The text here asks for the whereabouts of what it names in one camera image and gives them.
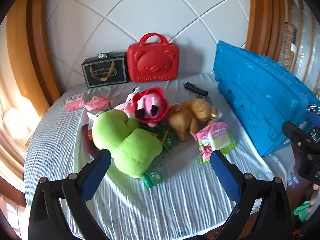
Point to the dark green small box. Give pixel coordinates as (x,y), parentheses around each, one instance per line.
(169,141)

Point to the green plush toy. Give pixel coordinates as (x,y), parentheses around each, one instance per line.
(125,145)

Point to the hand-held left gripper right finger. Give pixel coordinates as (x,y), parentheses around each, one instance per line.
(225,175)

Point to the small green plastic case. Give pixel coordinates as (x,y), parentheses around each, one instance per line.
(152,178)

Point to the white and red small box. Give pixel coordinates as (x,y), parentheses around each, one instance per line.
(93,116)

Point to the person's right hand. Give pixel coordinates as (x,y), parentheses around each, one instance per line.
(314,195)

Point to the brown plush bear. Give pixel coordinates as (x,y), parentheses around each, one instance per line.
(185,120)

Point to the maroon knit sock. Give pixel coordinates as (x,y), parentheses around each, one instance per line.
(91,150)

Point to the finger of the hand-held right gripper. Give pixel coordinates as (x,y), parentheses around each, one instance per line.
(293,133)
(314,116)

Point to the black ribbed tool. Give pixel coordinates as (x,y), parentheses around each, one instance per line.
(196,89)

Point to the red bear-face carry case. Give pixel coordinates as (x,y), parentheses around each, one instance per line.
(152,62)

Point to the wooden frame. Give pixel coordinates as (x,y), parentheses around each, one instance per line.
(262,17)
(37,42)

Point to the pink plush pig teal shirt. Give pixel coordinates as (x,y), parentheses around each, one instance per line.
(125,106)

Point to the light curtain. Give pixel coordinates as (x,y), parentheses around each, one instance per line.
(12,130)

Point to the brown patterned hanging cloth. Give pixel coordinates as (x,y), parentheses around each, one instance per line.
(290,47)

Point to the pink packet with white label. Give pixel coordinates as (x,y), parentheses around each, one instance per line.
(74,101)

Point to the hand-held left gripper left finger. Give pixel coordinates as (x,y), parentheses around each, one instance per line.
(96,172)

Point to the plain pink packet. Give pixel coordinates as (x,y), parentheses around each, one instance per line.
(97,102)

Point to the pink green wet wipes pack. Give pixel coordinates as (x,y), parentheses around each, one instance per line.
(215,135)

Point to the blue plastic crate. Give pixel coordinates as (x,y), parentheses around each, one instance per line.
(250,87)

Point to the dark green gift box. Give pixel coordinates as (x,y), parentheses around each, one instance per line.
(105,72)

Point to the green cloth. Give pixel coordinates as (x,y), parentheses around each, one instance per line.
(302,211)

